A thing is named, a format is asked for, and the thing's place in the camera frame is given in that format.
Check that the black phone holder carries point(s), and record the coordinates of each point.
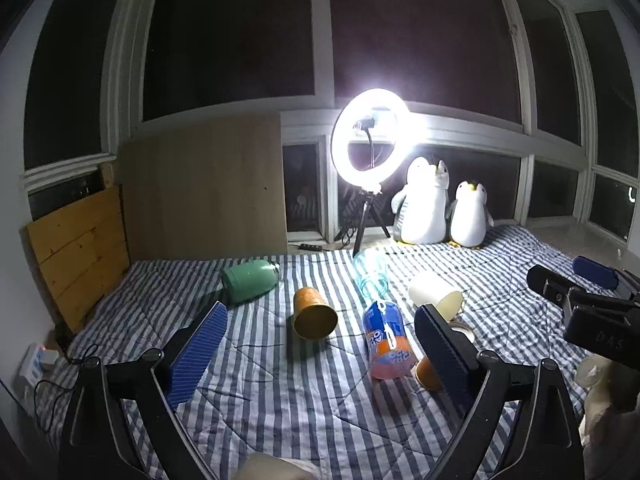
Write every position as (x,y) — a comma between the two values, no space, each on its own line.
(369,125)

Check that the wooden headboard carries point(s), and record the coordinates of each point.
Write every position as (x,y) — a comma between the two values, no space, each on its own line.
(75,255)

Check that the white power strip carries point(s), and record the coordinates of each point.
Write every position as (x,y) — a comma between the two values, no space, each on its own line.
(37,362)

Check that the white window frame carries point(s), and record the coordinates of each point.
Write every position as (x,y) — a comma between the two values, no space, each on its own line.
(322,35)

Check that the green cup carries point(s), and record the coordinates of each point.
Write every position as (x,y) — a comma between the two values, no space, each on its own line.
(250,282)

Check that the striped blue white bedsheet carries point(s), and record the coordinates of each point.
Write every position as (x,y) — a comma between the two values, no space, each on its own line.
(300,410)

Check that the small orange cup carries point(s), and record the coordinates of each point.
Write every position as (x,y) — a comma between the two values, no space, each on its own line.
(427,374)

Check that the beige cloth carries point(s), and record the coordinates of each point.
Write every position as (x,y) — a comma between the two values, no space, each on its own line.
(272,469)

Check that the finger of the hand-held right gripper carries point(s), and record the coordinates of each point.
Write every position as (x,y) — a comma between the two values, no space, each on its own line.
(595,266)
(550,284)

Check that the wooden board panel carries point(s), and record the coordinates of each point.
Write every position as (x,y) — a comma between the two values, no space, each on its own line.
(200,185)

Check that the person's right hand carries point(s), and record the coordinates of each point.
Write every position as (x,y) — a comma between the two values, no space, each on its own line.
(594,371)

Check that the gold paper cup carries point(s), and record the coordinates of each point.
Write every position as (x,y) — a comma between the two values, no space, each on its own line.
(312,315)

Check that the person's right forearm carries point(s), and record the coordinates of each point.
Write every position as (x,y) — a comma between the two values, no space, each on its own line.
(612,435)

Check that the small penguin plush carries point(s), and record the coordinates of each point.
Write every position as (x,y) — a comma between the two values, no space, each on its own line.
(467,220)

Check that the clear blue plastic cup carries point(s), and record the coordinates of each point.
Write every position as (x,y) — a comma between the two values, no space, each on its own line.
(372,275)

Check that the large penguin plush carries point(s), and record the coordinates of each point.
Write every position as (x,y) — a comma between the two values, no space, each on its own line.
(425,210)

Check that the black tripod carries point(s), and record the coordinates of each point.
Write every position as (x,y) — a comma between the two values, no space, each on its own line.
(361,225)

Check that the white round lid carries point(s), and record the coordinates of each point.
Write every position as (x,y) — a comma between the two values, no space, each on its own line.
(461,331)

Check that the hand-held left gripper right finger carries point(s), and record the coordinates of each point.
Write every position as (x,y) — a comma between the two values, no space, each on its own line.
(442,357)

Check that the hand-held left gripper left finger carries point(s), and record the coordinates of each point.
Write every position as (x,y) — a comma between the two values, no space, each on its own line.
(197,350)

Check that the white cup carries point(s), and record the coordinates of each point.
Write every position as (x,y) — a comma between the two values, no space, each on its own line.
(432,291)

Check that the blue and orange printed cup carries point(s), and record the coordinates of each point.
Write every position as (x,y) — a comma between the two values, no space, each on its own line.
(386,342)

